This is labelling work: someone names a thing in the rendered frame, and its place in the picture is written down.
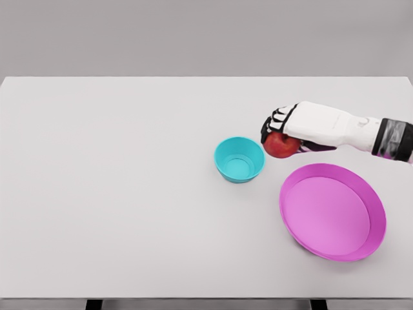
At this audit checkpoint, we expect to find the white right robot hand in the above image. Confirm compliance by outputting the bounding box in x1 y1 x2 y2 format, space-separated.
260 101 350 153

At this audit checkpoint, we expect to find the pink plate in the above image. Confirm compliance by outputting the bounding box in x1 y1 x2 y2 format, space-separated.
278 163 387 262

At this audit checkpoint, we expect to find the red apple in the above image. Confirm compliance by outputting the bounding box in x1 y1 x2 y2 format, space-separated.
263 131 301 159

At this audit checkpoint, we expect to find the blue bowl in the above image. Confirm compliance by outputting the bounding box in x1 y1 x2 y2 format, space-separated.
213 136 266 184

